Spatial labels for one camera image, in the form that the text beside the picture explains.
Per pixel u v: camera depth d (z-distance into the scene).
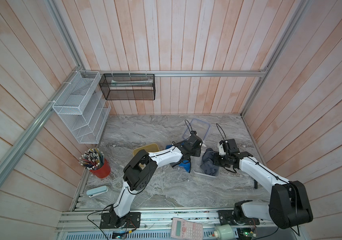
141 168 0.54
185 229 0.70
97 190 0.80
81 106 0.66
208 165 0.82
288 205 0.42
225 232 0.64
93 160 0.76
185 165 0.89
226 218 0.73
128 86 1.04
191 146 0.72
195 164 0.94
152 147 0.95
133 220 0.73
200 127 1.14
